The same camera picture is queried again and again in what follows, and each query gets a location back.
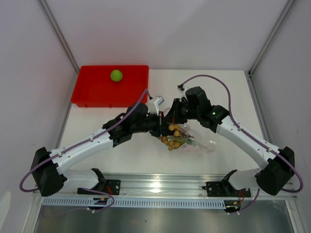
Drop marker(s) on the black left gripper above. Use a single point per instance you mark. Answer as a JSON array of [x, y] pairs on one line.
[[160, 124]]

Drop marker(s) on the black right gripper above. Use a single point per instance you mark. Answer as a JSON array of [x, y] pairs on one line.
[[173, 116]]

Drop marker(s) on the yellow longan bunch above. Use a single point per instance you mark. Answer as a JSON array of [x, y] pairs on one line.
[[168, 141]]

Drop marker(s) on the clear pink-dotted zip bag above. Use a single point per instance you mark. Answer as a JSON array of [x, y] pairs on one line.
[[200, 145]]

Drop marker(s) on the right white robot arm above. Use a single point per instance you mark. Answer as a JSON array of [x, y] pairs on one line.
[[275, 165]]

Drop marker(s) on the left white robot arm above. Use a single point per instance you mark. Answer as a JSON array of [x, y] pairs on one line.
[[51, 170]]

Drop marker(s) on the green ball fruit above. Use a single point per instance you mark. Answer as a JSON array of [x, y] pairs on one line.
[[116, 75]]

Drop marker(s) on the red plastic tray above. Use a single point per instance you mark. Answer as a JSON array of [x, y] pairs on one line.
[[94, 88]]

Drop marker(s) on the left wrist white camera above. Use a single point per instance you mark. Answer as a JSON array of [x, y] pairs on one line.
[[154, 104]]

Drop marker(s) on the wrist white camera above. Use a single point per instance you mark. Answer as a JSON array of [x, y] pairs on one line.
[[154, 104], [182, 88]]

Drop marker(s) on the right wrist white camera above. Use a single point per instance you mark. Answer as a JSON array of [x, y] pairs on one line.
[[182, 88]]

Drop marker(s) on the aluminium table rail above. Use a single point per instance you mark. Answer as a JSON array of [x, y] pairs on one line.
[[136, 185]]

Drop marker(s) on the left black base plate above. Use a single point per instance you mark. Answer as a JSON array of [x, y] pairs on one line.
[[111, 187]]

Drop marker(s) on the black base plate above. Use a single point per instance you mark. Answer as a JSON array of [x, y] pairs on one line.
[[224, 189], [111, 187]]

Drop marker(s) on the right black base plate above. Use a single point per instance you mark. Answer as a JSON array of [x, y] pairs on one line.
[[224, 189]]

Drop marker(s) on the white slotted cable duct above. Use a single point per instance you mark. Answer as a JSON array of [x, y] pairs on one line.
[[135, 202]]

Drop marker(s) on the right aluminium frame post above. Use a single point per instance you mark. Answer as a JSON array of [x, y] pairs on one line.
[[281, 19]]

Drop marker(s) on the aluminium frame post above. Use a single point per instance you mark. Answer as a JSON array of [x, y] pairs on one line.
[[58, 33], [281, 19]]

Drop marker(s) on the left aluminium frame post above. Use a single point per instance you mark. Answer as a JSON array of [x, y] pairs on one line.
[[58, 33]]

